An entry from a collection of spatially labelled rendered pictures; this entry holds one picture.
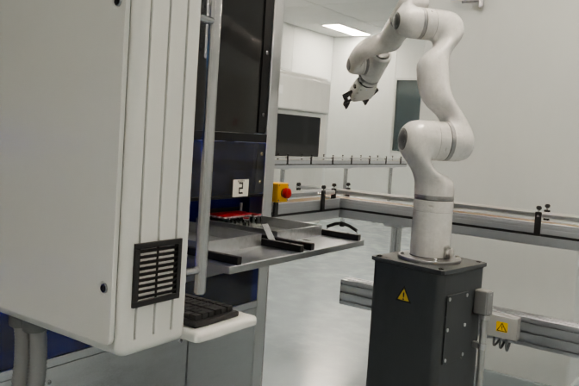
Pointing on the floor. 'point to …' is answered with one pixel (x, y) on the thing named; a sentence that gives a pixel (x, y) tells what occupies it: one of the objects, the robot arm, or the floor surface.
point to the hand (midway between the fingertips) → (355, 102)
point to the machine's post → (260, 204)
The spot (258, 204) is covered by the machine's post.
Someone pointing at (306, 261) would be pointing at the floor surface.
